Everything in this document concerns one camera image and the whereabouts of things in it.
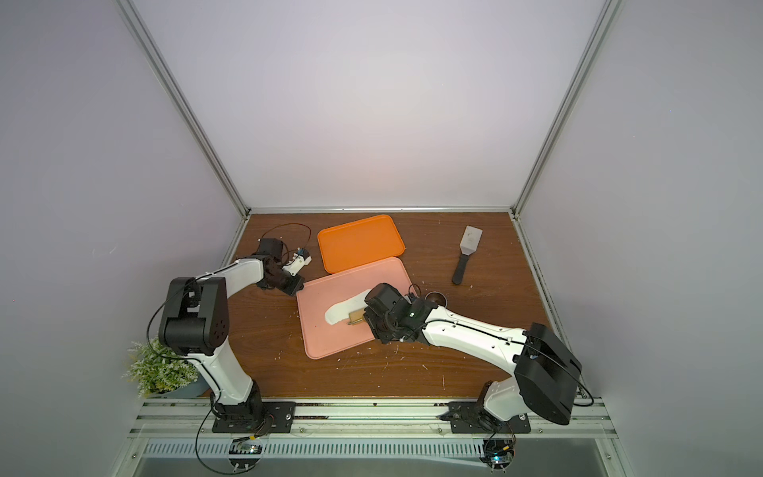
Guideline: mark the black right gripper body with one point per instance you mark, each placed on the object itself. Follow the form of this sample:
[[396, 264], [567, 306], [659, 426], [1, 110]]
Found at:
[[370, 325]]

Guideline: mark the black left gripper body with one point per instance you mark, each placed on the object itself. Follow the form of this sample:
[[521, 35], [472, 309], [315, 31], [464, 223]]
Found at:
[[288, 283]]

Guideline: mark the wooden rolling pin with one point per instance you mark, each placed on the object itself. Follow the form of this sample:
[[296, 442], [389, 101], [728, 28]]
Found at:
[[356, 317]]

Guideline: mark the white dough lump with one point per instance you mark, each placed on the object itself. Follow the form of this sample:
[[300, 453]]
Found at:
[[339, 311]]

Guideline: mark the pink silicone mat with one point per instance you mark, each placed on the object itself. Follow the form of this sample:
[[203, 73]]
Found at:
[[322, 339]]

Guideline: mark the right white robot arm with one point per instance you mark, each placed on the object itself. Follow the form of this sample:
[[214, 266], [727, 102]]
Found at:
[[543, 373]]

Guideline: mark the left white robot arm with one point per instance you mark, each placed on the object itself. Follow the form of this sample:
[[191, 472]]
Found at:
[[195, 324]]

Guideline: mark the orange plastic tray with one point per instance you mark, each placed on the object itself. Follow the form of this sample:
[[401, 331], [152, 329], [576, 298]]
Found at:
[[359, 243]]

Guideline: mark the small green potted plant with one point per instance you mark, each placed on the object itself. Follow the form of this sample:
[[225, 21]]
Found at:
[[157, 371]]

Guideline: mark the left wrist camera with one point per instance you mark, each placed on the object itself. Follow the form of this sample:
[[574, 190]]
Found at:
[[297, 260]]

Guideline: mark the black handled metal spatula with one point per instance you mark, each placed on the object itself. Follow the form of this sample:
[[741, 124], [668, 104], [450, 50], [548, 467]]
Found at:
[[468, 245]]

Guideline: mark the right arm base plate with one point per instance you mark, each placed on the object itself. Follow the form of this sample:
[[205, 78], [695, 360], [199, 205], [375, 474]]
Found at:
[[467, 417]]

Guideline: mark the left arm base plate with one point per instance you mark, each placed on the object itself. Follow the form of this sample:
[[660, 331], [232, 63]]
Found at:
[[255, 418]]

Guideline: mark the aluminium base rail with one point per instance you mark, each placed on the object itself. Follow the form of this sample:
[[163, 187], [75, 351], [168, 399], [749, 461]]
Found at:
[[365, 428]]

